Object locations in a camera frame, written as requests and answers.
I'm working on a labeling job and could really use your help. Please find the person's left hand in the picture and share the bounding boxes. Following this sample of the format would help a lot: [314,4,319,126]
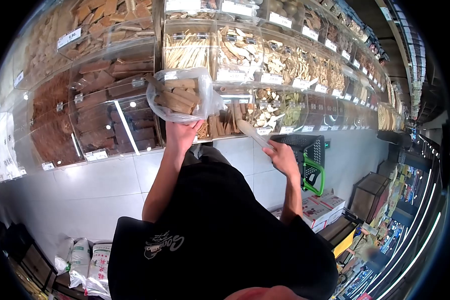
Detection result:
[165,119,205,154]

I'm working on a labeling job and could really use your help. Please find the dark wooden display stand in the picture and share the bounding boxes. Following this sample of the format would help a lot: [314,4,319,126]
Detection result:
[348,172,394,224]

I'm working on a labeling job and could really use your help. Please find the white sack with red print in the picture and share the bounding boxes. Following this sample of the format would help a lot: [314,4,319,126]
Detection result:
[85,242,113,300]

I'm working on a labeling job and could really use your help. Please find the clear plastic bag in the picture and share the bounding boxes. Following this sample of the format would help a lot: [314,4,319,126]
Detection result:
[146,67,226,124]

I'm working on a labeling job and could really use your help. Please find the person's body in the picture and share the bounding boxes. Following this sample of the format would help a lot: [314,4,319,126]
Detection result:
[107,160,339,300]

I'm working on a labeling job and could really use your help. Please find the full shop shelf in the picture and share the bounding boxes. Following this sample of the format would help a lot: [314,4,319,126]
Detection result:
[0,0,406,190]
[375,0,449,124]

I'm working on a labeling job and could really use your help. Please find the dark low shelf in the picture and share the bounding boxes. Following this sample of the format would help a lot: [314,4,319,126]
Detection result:
[3,223,58,294]

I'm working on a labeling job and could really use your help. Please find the white carton with red print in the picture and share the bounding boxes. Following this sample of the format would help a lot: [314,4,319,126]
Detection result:
[310,189,346,225]
[301,198,335,230]

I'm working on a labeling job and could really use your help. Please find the person's right hand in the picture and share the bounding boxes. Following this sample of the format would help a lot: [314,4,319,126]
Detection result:
[262,140,302,178]

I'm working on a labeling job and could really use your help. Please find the person's right fingers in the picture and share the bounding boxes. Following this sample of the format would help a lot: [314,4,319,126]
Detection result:
[271,151,286,170]

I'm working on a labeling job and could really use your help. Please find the person's legs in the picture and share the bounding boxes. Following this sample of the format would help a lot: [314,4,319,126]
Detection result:
[183,142,231,166]

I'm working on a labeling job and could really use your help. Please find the beige plastic scoop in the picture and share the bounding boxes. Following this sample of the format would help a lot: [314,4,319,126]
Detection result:
[233,108,275,151]

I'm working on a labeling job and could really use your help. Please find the black basket with green handle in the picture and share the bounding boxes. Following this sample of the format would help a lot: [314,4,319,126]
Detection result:
[269,134,326,197]

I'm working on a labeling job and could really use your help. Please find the pile of brown bark sticks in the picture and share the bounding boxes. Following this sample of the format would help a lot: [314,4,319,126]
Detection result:
[146,74,202,115]

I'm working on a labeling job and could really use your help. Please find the person's left fingers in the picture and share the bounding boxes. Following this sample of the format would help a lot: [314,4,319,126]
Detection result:
[165,119,193,130]

